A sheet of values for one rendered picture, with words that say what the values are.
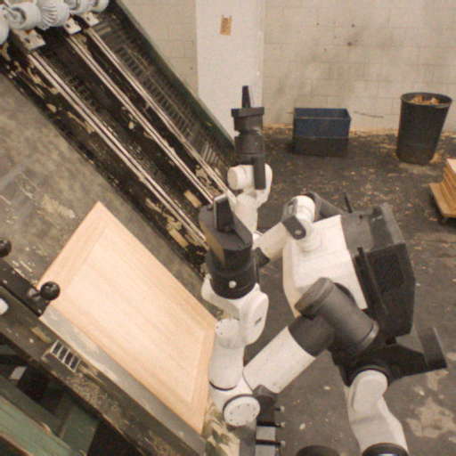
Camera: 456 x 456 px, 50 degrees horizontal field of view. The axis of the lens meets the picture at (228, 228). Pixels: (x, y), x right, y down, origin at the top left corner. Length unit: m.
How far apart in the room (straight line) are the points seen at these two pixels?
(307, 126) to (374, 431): 4.15
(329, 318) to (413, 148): 4.58
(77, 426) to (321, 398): 1.70
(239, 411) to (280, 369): 0.12
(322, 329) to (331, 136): 4.52
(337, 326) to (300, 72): 5.44
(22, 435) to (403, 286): 0.84
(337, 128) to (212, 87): 1.43
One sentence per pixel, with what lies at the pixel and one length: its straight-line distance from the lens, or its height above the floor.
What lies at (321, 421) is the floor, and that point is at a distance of 2.56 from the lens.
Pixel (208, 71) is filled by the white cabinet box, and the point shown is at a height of 0.95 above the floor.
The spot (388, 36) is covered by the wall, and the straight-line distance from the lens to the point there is 6.31.
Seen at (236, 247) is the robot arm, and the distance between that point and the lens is 0.76.
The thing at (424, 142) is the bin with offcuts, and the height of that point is 0.25.
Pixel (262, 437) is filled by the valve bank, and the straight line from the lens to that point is 1.52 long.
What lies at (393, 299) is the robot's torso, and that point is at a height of 1.26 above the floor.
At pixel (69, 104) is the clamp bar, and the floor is 1.56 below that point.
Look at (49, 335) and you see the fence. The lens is 1.11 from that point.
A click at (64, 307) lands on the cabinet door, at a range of 1.17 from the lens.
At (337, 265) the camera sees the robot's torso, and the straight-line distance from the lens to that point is 1.13.
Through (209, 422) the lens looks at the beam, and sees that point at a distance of 1.36.
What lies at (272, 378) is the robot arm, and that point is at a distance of 1.07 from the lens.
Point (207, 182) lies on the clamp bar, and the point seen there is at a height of 1.08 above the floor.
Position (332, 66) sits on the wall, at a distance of 6.31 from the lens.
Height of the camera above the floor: 1.98
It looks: 30 degrees down
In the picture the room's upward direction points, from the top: straight up
